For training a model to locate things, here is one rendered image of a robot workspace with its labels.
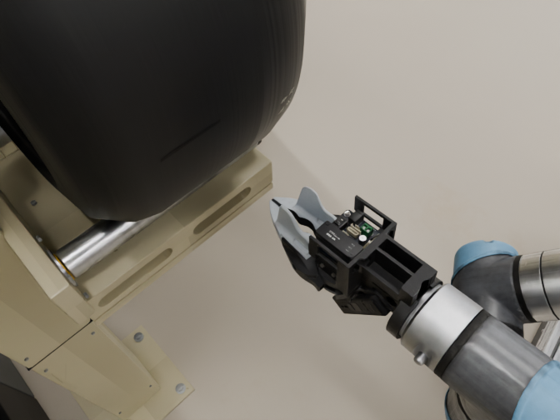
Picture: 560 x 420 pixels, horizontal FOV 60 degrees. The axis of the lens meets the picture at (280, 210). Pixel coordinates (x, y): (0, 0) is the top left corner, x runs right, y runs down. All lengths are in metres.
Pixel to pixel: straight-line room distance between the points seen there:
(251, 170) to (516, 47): 1.94
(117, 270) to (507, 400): 0.51
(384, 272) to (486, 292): 0.15
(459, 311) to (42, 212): 0.67
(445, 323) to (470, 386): 0.05
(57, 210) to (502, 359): 0.70
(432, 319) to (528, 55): 2.15
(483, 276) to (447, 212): 1.26
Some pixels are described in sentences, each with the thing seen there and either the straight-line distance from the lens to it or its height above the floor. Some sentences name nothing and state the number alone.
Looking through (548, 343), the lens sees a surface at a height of 0.23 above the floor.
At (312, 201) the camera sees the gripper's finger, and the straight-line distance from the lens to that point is 0.54.
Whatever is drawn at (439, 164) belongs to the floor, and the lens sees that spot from 1.96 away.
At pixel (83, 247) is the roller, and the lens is 0.69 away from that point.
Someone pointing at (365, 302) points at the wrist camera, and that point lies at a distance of 0.51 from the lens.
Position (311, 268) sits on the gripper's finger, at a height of 1.02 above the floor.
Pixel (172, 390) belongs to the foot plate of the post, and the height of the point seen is 0.01.
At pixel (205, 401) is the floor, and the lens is 1.53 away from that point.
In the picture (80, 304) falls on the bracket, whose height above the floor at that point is 0.90.
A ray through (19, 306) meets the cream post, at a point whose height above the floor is 0.80.
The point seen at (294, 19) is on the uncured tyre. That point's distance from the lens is 0.47.
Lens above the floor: 1.49
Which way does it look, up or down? 59 degrees down
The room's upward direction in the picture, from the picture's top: straight up
